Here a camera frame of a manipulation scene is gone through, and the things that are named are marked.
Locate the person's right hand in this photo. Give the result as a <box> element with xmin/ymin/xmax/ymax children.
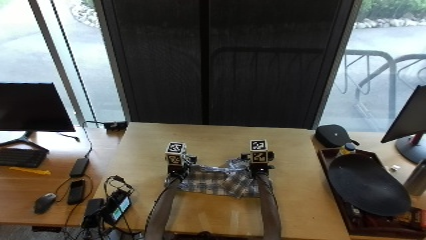
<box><xmin>240</xmin><ymin>150</ymin><xmax>276</xmax><ymax>178</ymax></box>

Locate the person's left hand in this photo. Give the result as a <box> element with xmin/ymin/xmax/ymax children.
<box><xmin>166</xmin><ymin>153</ymin><xmax>198</xmax><ymax>177</ymax></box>

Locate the blue white plaid cloth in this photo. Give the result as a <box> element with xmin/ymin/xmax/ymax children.
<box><xmin>164</xmin><ymin>158</ymin><xmax>273</xmax><ymax>199</ymax></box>

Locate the white marker cube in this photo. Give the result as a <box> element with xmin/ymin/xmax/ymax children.
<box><xmin>249</xmin><ymin>139</ymin><xmax>270</xmax><ymax>164</ymax></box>
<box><xmin>164</xmin><ymin>141</ymin><xmax>188</xmax><ymax>166</ymax></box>

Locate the dark wooden tray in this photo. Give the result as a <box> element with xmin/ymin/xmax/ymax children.
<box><xmin>317</xmin><ymin>147</ymin><xmax>426</xmax><ymax>240</ymax></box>

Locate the black device with screen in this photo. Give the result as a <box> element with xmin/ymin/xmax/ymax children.
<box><xmin>100</xmin><ymin>191</ymin><xmax>133</xmax><ymax>226</ymax></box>

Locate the black table clamp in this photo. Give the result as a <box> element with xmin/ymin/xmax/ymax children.
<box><xmin>103</xmin><ymin>121</ymin><xmax>129</xmax><ymax>132</ymax></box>

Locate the black zip case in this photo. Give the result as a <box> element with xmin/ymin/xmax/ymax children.
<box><xmin>314</xmin><ymin>124</ymin><xmax>361</xmax><ymax>149</ymax></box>

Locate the yellow bottle with black cap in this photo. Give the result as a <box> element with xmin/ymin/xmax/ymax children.
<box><xmin>339</xmin><ymin>142</ymin><xmax>358</xmax><ymax>157</ymax></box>

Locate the black power adapter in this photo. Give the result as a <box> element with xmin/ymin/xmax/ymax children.
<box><xmin>68</xmin><ymin>157</ymin><xmax>91</xmax><ymax>178</ymax></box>

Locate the small black charger box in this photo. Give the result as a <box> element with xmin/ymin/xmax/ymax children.
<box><xmin>83</xmin><ymin>198</ymin><xmax>106</xmax><ymax>225</ymax></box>

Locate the black smartphone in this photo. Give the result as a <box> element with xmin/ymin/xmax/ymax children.
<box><xmin>67</xmin><ymin>178</ymin><xmax>87</xmax><ymax>206</ymax></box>

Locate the black oval plate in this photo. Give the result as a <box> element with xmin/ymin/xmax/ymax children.
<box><xmin>327</xmin><ymin>154</ymin><xmax>413</xmax><ymax>218</ymax></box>

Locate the black computer mouse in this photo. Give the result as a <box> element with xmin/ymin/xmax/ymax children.
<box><xmin>33</xmin><ymin>192</ymin><xmax>59</xmax><ymax>215</ymax></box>

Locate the dark window blind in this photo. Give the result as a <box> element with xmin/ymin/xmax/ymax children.
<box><xmin>93</xmin><ymin>0</ymin><xmax>363</xmax><ymax>130</ymax></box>

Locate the yellow flat tool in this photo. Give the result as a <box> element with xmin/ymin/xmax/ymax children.
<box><xmin>8</xmin><ymin>166</ymin><xmax>52</xmax><ymax>176</ymax></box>

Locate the black keyboard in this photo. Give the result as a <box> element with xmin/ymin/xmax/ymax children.
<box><xmin>0</xmin><ymin>147</ymin><xmax>49</xmax><ymax>169</ymax></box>

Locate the silver metal bottle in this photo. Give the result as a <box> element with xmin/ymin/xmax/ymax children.
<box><xmin>402</xmin><ymin>159</ymin><xmax>426</xmax><ymax>197</ymax></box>

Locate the dark monitor on round stand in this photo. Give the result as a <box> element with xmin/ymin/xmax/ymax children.
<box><xmin>379</xmin><ymin>84</ymin><xmax>426</xmax><ymax>165</ymax></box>

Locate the metal bicycle rack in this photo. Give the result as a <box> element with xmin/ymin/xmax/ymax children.
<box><xmin>333</xmin><ymin>49</ymin><xmax>426</xmax><ymax>131</ymax></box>

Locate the black computer monitor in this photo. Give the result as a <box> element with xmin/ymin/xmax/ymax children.
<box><xmin>0</xmin><ymin>82</ymin><xmax>77</xmax><ymax>153</ymax></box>

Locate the black cable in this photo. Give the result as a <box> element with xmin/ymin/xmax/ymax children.
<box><xmin>49</xmin><ymin>0</ymin><xmax>104</xmax><ymax>159</ymax></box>

